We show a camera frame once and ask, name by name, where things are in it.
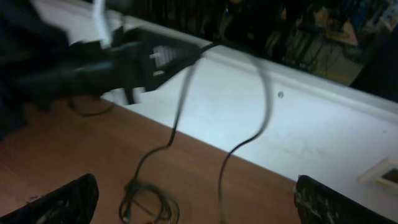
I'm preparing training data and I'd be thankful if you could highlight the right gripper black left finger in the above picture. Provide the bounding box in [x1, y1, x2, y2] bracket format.
[1, 174, 99, 224]

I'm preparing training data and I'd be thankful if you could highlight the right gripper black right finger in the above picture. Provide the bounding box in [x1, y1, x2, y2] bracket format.
[294, 175, 397, 224]

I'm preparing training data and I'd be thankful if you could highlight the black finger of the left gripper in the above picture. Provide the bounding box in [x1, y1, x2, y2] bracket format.
[133, 28, 200, 91]

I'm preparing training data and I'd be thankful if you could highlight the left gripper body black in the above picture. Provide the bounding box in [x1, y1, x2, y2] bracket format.
[1, 1, 145, 137]

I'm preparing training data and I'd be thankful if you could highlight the long black usb cable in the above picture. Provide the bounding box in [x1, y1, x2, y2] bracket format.
[167, 43, 273, 224]

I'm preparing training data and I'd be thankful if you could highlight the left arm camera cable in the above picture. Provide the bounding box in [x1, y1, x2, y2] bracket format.
[68, 96, 116, 118]

